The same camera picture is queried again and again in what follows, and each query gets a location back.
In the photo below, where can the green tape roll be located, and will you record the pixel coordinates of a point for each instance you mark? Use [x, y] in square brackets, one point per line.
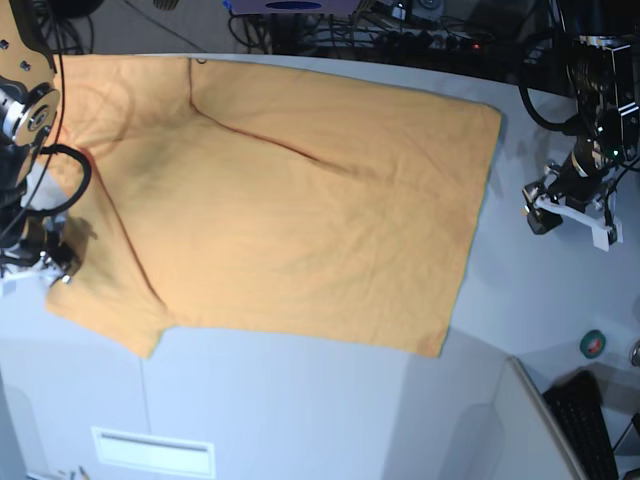
[593, 344]

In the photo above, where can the orange t-shirt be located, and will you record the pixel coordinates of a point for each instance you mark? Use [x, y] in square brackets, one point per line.
[271, 199]

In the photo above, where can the black keyboard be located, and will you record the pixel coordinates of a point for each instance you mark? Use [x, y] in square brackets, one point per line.
[576, 407]

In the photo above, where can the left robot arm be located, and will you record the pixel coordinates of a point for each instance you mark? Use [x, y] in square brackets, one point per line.
[598, 43]

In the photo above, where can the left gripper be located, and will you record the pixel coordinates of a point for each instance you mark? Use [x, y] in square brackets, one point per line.
[578, 180]

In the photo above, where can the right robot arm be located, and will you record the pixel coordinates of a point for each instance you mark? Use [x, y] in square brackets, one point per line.
[31, 108]

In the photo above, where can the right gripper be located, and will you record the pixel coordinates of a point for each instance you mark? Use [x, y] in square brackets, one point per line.
[37, 249]

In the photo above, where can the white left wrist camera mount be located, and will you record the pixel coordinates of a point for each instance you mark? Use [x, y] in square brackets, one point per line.
[603, 235]

